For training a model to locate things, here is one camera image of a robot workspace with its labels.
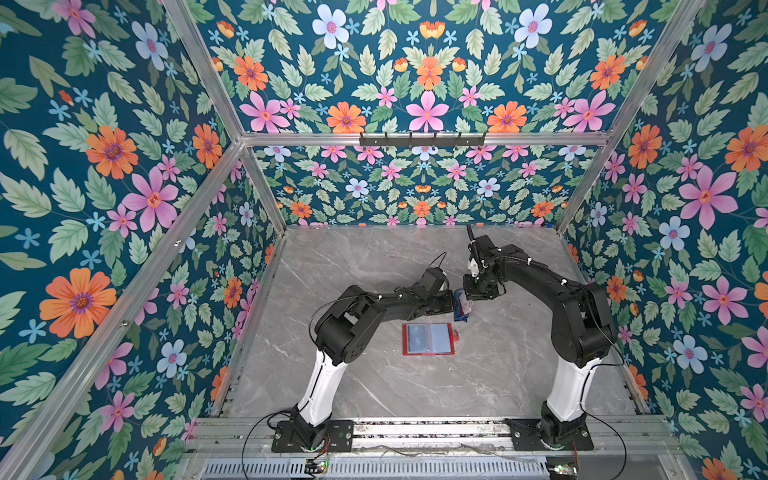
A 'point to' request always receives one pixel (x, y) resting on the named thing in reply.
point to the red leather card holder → (429, 339)
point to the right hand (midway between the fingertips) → (468, 294)
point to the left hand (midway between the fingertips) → (464, 298)
